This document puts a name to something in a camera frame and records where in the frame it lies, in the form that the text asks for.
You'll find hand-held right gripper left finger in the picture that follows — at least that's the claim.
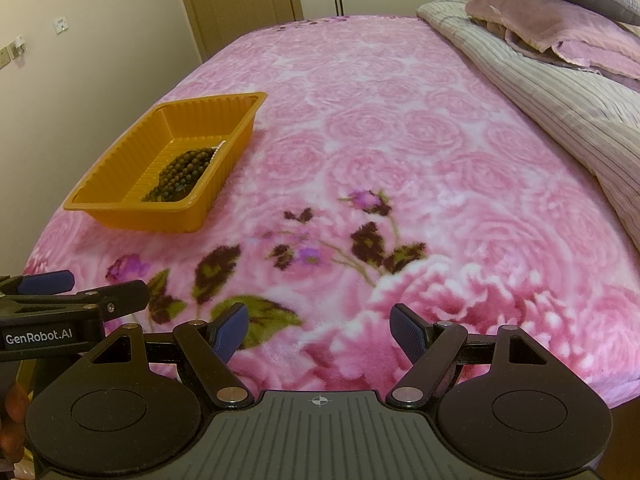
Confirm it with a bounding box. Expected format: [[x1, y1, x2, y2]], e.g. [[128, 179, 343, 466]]
[[82, 302, 256, 409]]

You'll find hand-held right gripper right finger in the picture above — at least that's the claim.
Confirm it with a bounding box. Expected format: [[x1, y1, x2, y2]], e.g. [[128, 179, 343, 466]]
[[385, 302, 554, 409]]

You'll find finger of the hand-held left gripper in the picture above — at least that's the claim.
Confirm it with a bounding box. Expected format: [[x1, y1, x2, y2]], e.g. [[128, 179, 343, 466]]
[[74, 279, 150, 320], [0, 269, 76, 297]]

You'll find orange plastic tray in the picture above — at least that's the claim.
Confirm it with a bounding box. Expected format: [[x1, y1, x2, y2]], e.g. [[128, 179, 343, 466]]
[[63, 91, 269, 234]]

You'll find brown bead necklace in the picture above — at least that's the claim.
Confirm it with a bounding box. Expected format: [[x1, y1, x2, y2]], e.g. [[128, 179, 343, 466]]
[[159, 145, 222, 186]]

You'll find person's left hand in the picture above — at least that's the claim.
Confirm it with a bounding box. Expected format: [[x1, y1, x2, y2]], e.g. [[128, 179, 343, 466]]
[[0, 379, 30, 467]]

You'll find pink floral blanket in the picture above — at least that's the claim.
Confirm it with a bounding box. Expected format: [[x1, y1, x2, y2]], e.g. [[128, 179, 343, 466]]
[[22, 14, 640, 412]]

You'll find striped quilt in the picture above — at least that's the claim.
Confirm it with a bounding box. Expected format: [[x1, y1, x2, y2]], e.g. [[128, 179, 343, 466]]
[[416, 0, 640, 257]]

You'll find brown wooden door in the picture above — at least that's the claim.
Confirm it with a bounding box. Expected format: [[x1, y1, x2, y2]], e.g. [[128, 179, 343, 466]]
[[169, 0, 305, 64]]

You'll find pink pillow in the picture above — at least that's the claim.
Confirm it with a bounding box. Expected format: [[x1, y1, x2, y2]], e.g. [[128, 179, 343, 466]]
[[464, 0, 640, 82]]

